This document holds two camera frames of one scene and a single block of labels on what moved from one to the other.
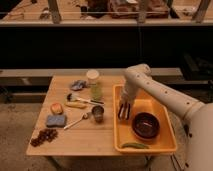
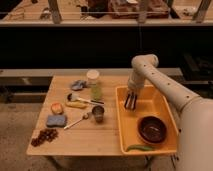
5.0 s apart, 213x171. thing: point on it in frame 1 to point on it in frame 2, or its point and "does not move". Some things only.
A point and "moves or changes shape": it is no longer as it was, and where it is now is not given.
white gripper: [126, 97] to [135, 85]
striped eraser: [124, 111] moves or changes shape
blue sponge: [55, 121] does not move
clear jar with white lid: [94, 84] does not move
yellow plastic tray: [125, 139] moves or changes shape
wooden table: [75, 117] does not move
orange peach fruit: [56, 108] does not move
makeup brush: [76, 98] does not move
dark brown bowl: [146, 125] moves or changes shape
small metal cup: [98, 111] does not move
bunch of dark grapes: [44, 135] does not move
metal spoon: [84, 115] does not move
